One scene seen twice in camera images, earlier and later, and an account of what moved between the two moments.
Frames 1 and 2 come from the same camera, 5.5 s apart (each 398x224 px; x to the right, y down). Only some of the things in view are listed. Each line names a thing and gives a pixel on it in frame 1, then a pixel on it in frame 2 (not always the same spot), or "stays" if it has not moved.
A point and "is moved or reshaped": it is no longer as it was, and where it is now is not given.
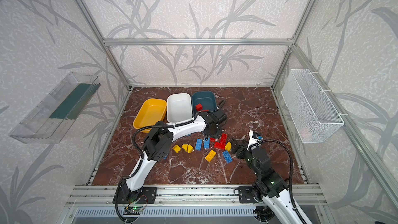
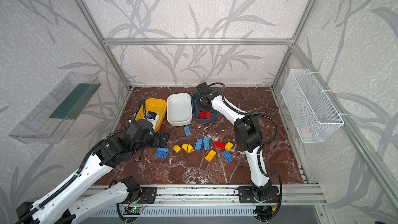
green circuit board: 132,210 stays
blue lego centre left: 198,144 stays
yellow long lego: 210,155 stays
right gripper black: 239,149 to 203,104
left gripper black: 213,129 to 159,139
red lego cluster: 222,144 is moved or reshaped
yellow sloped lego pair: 187,148 stays
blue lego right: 227,156 stays
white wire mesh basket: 313,117 stays
